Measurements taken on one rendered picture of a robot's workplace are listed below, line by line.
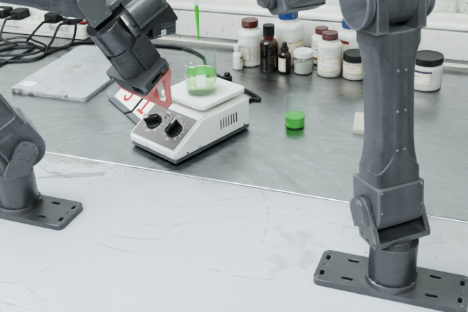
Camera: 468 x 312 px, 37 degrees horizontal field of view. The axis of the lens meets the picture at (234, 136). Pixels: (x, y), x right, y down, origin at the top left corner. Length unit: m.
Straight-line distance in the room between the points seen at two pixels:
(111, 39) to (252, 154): 0.35
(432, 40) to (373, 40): 0.86
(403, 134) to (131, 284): 0.42
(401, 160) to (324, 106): 0.60
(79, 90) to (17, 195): 0.50
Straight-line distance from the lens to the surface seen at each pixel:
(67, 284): 1.01
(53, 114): 1.51
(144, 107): 1.44
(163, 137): 1.27
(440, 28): 1.66
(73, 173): 1.27
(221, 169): 1.23
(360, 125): 1.36
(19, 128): 1.10
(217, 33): 1.81
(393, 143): 0.86
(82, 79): 1.65
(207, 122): 1.27
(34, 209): 1.17
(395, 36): 0.82
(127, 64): 1.13
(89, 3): 1.06
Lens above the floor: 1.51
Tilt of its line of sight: 27 degrees down
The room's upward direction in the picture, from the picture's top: 3 degrees counter-clockwise
